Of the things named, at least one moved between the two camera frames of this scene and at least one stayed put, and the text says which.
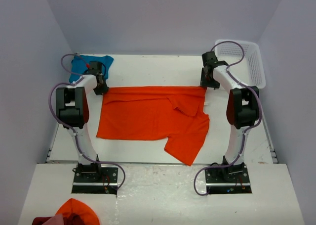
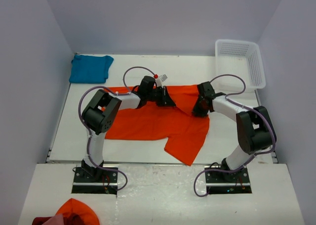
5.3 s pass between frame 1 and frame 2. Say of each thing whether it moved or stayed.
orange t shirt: stayed
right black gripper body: moved
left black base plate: stayed
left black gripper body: moved
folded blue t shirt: stayed
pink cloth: stayed
